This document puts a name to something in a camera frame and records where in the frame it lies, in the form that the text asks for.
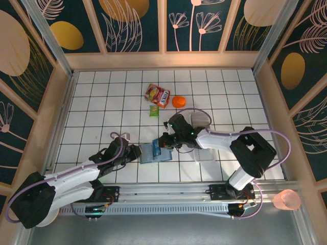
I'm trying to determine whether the blue leather card holder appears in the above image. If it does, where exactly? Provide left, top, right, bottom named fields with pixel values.
left=139, top=142, right=173, bottom=164

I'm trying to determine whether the blue credit card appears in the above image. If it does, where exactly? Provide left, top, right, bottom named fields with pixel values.
left=152, top=139, right=162, bottom=157

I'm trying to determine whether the row of credit cards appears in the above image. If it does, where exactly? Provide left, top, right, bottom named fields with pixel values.
left=191, top=114, right=211, bottom=127

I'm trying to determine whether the white slotted card tray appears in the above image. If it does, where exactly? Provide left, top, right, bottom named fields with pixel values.
left=189, top=113, right=216, bottom=162

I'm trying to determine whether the orange fruit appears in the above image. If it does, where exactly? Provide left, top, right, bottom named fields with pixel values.
left=171, top=95, right=186, bottom=109

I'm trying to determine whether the red orange snack bag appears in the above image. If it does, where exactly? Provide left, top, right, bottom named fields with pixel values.
left=144, top=83, right=171, bottom=109

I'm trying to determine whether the black electronics board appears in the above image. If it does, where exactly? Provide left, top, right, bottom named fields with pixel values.
left=85, top=205, right=105, bottom=219
left=228, top=201, right=258, bottom=219

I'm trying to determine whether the pink plastic cup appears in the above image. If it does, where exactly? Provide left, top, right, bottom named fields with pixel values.
left=272, top=189, right=301, bottom=211

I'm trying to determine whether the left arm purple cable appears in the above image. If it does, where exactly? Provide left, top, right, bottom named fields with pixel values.
left=5, top=132, right=124, bottom=223

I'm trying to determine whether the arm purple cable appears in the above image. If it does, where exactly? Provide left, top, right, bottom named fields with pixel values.
left=175, top=108, right=292, bottom=221
left=5, top=132, right=124, bottom=223

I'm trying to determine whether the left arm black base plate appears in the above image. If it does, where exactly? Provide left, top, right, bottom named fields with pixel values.
left=73, top=186, right=121, bottom=204

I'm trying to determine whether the aluminium mounting rail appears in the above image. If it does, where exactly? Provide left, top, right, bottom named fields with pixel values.
left=25, top=181, right=303, bottom=205

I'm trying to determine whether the slotted grey cable duct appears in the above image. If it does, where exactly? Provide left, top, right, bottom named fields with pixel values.
left=59, top=203, right=256, bottom=217

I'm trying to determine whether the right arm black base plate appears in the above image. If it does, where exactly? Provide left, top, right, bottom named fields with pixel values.
left=208, top=184, right=256, bottom=202

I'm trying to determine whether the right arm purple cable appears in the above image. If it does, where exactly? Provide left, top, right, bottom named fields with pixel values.
left=175, top=108, right=292, bottom=221

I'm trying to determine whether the aluminium frame post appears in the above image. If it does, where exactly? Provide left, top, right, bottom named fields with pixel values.
left=21, top=0, right=75, bottom=77
left=252, top=0, right=300, bottom=74

